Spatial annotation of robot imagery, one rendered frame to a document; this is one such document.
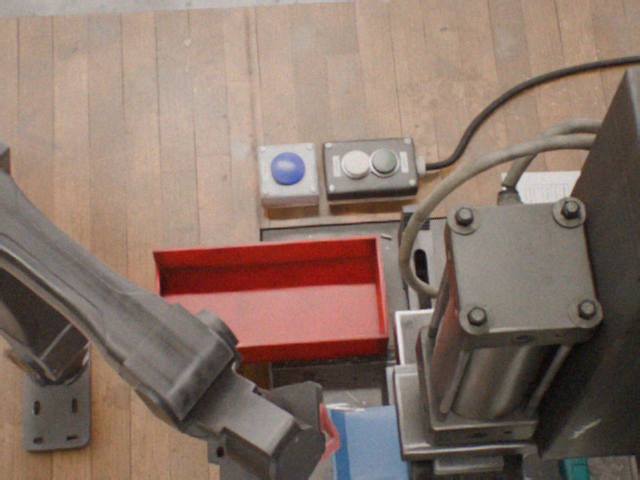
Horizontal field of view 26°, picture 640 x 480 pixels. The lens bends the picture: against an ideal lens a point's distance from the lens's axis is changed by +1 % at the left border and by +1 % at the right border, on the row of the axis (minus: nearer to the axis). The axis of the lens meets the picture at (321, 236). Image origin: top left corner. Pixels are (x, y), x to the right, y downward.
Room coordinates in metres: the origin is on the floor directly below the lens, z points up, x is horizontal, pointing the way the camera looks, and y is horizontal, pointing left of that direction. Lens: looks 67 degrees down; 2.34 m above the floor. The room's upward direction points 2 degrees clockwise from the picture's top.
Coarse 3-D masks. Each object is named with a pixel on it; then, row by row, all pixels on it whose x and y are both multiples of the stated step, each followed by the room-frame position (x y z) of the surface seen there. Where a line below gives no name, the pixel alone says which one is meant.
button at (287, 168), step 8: (288, 152) 0.70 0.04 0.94; (280, 160) 0.69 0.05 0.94; (288, 160) 0.69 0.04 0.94; (296, 160) 0.69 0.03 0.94; (272, 168) 0.68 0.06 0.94; (280, 168) 0.68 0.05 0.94; (288, 168) 0.68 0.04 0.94; (296, 168) 0.68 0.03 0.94; (304, 168) 0.68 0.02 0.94; (280, 176) 0.67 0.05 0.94; (288, 176) 0.67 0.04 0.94; (296, 176) 0.67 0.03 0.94; (288, 184) 0.66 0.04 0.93
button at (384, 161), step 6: (384, 150) 0.70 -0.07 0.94; (372, 156) 0.70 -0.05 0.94; (378, 156) 0.70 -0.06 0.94; (384, 156) 0.70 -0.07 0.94; (390, 156) 0.70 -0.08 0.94; (372, 162) 0.69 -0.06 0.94; (378, 162) 0.69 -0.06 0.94; (384, 162) 0.69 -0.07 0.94; (390, 162) 0.69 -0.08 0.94; (396, 162) 0.69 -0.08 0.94; (378, 168) 0.68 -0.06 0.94; (384, 168) 0.68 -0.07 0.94; (390, 168) 0.68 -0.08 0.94
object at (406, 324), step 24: (408, 312) 0.43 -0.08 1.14; (408, 336) 0.41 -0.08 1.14; (408, 360) 0.39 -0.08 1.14; (408, 384) 0.35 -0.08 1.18; (408, 408) 0.33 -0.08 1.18; (408, 432) 0.31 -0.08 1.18; (408, 456) 0.29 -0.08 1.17; (432, 456) 0.29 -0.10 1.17; (456, 456) 0.30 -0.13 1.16; (480, 456) 0.30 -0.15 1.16; (504, 456) 0.30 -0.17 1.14
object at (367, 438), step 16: (336, 416) 0.37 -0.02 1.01; (352, 416) 0.37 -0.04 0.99; (368, 416) 0.37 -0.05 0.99; (384, 416) 0.38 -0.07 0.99; (352, 432) 0.36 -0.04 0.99; (368, 432) 0.36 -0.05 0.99; (384, 432) 0.36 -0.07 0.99; (352, 448) 0.34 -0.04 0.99; (368, 448) 0.34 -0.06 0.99; (384, 448) 0.34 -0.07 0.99; (336, 464) 0.32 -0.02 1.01; (352, 464) 0.33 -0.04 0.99; (368, 464) 0.33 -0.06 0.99; (384, 464) 0.33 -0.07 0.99; (400, 464) 0.33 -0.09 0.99
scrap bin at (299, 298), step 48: (288, 240) 0.58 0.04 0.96; (336, 240) 0.58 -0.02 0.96; (192, 288) 0.54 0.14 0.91; (240, 288) 0.54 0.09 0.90; (288, 288) 0.54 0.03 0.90; (336, 288) 0.55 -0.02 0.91; (384, 288) 0.53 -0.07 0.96; (240, 336) 0.48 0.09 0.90; (288, 336) 0.49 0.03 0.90; (336, 336) 0.49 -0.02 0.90; (384, 336) 0.47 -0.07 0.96
